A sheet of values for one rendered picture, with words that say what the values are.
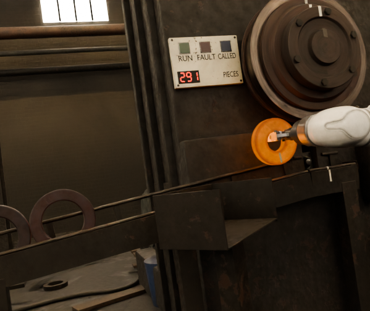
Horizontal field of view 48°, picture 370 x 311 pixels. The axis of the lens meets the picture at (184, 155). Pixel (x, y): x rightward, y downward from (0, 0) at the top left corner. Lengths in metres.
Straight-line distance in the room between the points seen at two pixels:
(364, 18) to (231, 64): 0.66
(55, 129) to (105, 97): 1.04
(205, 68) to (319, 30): 0.40
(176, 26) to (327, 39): 0.52
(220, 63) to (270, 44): 0.20
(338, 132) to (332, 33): 0.54
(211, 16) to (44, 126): 6.01
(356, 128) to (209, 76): 0.64
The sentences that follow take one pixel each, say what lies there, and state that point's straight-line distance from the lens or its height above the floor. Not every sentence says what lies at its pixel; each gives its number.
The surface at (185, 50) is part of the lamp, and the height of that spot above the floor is 1.19.
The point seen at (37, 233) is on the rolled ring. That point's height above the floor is 0.65.
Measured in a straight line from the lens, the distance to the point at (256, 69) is 1.45.
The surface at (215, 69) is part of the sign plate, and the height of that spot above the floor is 1.12.
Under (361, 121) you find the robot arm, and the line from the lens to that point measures 1.08.
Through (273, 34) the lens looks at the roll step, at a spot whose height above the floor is 1.18.
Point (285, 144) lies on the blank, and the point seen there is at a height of 0.81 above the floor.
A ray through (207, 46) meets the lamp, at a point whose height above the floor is 1.20.
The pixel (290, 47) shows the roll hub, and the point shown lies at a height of 1.12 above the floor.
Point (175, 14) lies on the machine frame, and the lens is 1.58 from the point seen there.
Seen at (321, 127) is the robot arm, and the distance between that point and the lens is 1.11.
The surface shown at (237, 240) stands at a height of 0.59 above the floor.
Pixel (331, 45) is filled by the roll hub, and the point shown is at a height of 1.11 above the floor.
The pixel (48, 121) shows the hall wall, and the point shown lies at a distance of 7.43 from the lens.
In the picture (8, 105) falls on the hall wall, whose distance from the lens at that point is 7.52.
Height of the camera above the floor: 0.78
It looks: 2 degrees up
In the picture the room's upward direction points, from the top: 8 degrees counter-clockwise
